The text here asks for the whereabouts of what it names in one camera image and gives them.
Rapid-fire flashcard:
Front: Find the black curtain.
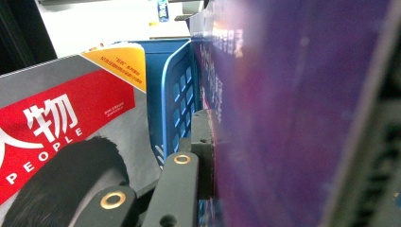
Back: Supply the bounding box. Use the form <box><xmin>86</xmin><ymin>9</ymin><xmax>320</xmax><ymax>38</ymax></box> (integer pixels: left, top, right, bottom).
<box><xmin>0</xmin><ymin>0</ymin><xmax>59</xmax><ymax>76</ymax></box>

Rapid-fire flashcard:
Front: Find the white cabinet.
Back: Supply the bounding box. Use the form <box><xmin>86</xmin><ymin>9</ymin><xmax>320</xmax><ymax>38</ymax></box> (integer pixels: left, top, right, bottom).
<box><xmin>34</xmin><ymin>0</ymin><xmax>193</xmax><ymax>60</ymax></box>

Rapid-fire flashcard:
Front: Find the purple magazine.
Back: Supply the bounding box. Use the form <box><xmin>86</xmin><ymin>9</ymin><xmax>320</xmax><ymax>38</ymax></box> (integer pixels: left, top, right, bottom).
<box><xmin>188</xmin><ymin>0</ymin><xmax>401</xmax><ymax>227</ymax></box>

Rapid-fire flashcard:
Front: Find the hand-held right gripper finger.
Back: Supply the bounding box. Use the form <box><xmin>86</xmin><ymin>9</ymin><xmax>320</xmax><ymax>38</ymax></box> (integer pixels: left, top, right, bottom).
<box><xmin>189</xmin><ymin>108</ymin><xmax>219</xmax><ymax>201</ymax></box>

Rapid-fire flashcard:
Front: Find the blue and white bottle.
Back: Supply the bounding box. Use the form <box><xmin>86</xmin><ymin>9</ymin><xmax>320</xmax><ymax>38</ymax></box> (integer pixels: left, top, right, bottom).
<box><xmin>156</xmin><ymin>0</ymin><xmax>170</xmax><ymax>23</ymax></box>

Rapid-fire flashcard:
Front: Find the black and red magazine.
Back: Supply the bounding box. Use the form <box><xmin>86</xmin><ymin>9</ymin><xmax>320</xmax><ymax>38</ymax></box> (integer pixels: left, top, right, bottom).
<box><xmin>0</xmin><ymin>42</ymin><xmax>163</xmax><ymax>227</ymax></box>

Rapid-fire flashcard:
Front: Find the blue file rack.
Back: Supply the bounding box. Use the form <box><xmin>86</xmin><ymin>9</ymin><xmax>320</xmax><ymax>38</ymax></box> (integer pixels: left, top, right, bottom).
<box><xmin>135</xmin><ymin>38</ymin><xmax>203</xmax><ymax>169</ymax></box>

